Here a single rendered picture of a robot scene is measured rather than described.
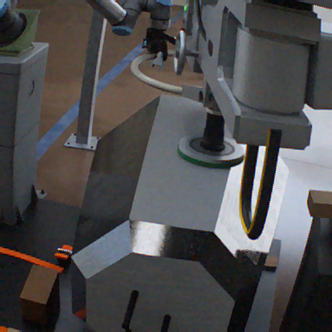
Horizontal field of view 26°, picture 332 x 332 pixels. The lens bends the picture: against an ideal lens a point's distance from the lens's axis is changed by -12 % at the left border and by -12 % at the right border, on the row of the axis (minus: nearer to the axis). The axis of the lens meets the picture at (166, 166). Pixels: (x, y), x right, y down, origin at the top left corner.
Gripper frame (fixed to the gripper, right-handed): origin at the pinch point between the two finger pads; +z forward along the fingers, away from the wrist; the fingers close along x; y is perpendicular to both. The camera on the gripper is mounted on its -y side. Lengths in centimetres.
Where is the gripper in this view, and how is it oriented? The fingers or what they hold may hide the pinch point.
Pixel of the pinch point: (157, 66)
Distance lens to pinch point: 337.4
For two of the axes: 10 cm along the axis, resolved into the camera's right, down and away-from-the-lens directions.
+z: -1.0, 8.8, 4.6
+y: -8.2, 1.8, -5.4
